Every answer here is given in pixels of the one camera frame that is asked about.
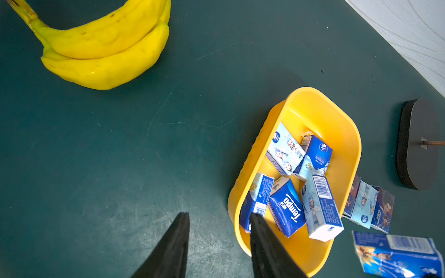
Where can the light blue anime tissue pack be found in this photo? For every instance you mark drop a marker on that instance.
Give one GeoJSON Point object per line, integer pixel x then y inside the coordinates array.
{"type": "Point", "coordinates": [284, 152]}

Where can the black metal glass stand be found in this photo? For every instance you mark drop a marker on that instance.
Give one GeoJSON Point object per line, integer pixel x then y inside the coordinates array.
{"type": "Point", "coordinates": [418, 145]}

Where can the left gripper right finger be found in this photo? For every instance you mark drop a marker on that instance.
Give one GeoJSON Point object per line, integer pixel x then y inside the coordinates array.
{"type": "Point", "coordinates": [269, 258]}

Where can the barcode white tissue pack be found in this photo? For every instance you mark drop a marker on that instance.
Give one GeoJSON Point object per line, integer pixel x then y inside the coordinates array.
{"type": "Point", "coordinates": [321, 213]}

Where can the green table mat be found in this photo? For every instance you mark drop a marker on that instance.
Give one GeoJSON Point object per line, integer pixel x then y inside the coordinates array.
{"type": "Point", "coordinates": [91, 180]}

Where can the dark purple tissue pack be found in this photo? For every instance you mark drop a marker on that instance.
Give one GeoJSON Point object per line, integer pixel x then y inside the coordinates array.
{"type": "Point", "coordinates": [383, 212]}

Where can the blue white tissue pack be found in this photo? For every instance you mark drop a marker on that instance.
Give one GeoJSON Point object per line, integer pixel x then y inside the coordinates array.
{"type": "Point", "coordinates": [316, 159]}

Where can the small blue tissue pack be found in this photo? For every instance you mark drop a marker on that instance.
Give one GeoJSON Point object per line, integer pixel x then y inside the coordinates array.
{"type": "Point", "coordinates": [256, 200]}

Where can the yellow banana bunch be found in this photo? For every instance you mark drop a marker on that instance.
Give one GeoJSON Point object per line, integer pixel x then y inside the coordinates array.
{"type": "Point", "coordinates": [107, 52]}

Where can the blue Tempo tissue pack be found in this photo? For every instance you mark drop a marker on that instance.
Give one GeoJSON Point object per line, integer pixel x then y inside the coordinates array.
{"type": "Point", "coordinates": [286, 207]}

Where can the purple anime tissue pack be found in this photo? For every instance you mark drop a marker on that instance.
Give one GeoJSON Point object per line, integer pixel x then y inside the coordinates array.
{"type": "Point", "coordinates": [352, 197]}

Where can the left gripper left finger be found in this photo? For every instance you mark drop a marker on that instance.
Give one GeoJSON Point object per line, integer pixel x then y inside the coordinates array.
{"type": "Point", "coordinates": [169, 257]}

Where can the blue orange tissue pack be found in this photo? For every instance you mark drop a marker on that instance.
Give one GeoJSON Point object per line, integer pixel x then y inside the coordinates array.
{"type": "Point", "coordinates": [395, 256]}

